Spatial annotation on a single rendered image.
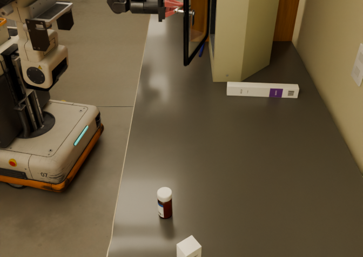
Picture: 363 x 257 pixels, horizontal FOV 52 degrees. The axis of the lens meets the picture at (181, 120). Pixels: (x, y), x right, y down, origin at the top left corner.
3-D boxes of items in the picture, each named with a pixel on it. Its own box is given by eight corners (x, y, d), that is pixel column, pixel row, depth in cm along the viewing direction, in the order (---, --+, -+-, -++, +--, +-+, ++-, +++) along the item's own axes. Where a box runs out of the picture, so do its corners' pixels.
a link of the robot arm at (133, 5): (130, 11, 149) (128, 15, 144) (129, -7, 145) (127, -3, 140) (148, 11, 149) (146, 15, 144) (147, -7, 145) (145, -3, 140)
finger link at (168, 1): (184, 1, 140) (159, 1, 140) (184, 20, 144) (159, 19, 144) (185, -5, 145) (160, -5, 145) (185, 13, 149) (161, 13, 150)
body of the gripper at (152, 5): (162, -5, 139) (142, -5, 139) (163, 22, 145) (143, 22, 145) (163, -10, 144) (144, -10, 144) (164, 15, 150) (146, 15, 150)
